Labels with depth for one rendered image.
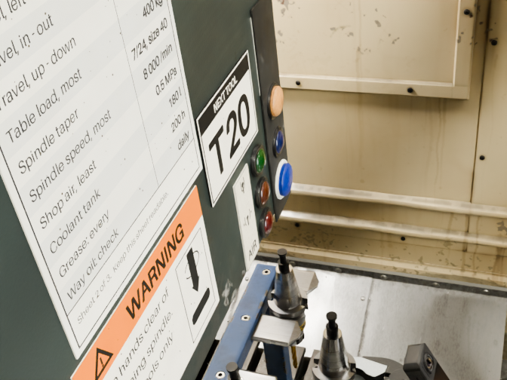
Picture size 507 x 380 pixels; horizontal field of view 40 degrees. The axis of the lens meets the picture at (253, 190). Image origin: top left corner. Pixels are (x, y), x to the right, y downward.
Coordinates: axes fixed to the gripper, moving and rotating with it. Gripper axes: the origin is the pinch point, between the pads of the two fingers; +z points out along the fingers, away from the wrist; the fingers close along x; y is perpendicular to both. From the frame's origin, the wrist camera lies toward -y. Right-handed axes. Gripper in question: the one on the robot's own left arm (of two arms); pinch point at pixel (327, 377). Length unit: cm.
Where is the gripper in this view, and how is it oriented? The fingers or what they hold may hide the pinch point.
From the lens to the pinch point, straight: 104.4
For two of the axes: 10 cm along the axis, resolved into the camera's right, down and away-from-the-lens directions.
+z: -9.4, -1.3, 3.1
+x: 3.2, -5.9, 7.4
